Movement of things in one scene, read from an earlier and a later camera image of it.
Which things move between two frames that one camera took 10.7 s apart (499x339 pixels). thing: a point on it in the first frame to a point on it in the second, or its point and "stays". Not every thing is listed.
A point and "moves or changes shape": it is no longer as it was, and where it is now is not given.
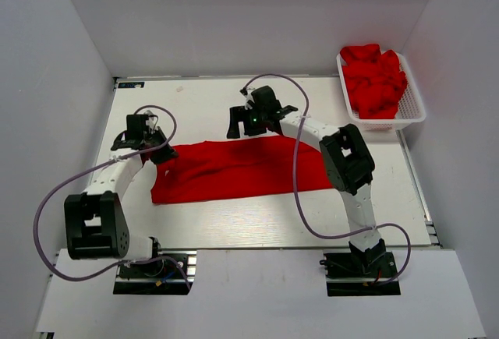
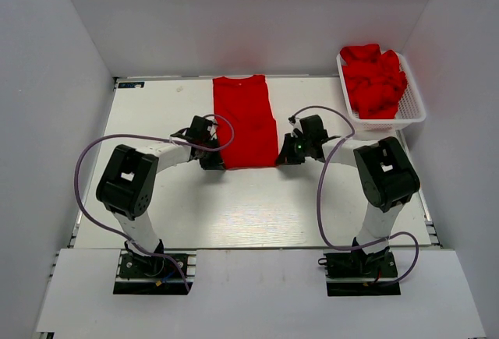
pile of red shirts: x=374 y=80 stays
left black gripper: x=168 y=153 to x=215 y=164
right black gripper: x=242 y=114 to x=287 y=156
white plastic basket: x=409 y=111 stays
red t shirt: x=253 y=167 moves or changes shape
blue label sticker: x=131 y=84 stays
